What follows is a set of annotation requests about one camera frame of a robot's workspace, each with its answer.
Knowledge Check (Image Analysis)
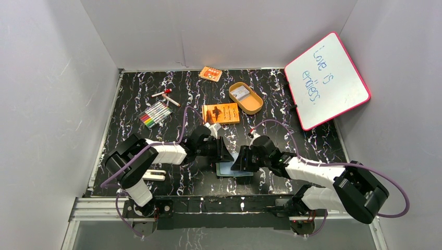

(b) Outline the clear case of markers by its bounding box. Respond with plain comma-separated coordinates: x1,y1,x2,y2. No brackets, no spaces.
138,101,173,129

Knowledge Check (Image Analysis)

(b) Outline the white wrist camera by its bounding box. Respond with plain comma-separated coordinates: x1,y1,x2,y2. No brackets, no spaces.
204,122,222,138
248,128,261,139

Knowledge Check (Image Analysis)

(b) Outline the small orange card box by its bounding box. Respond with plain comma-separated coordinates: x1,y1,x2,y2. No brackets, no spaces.
199,66,223,82

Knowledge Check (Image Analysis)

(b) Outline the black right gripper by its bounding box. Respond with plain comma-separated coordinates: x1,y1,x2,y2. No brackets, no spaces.
230,145,271,172

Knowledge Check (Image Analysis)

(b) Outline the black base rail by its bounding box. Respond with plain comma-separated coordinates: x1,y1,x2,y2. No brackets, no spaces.
120,195,329,239

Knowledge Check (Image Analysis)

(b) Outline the orange Huckleberry Finn book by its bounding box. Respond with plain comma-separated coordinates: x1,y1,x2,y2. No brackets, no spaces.
202,103,240,124

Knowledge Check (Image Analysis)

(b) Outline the white card in tray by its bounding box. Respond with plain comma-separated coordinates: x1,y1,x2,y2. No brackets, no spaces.
231,85,250,101

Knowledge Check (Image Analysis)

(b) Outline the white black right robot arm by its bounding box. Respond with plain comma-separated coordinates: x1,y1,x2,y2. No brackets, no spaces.
231,135,389,224

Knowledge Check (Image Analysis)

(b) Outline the white marker orange cap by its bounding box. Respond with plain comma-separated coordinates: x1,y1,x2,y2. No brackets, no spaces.
162,94,181,107

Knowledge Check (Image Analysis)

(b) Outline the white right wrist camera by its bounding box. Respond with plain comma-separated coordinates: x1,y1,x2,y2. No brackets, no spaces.
248,128,261,139

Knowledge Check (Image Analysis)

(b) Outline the tan oval tray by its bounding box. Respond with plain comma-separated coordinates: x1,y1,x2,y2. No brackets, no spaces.
228,82,264,115

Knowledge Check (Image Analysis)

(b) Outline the mint green card holder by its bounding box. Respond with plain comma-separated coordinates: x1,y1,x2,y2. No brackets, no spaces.
216,153,254,177

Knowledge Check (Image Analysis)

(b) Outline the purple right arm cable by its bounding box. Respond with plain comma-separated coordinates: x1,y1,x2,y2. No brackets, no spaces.
250,119,411,219

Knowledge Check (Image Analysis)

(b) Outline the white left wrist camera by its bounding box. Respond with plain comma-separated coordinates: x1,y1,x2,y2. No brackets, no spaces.
204,122,222,138

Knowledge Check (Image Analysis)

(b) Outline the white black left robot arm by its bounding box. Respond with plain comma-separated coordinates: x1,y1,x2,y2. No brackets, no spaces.
104,126,234,217

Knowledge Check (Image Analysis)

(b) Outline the pink framed whiteboard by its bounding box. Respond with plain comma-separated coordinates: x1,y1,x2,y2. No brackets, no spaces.
284,32,371,131

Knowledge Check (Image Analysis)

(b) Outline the white marker red cap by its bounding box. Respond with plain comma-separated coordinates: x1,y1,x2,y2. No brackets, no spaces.
151,89,172,98

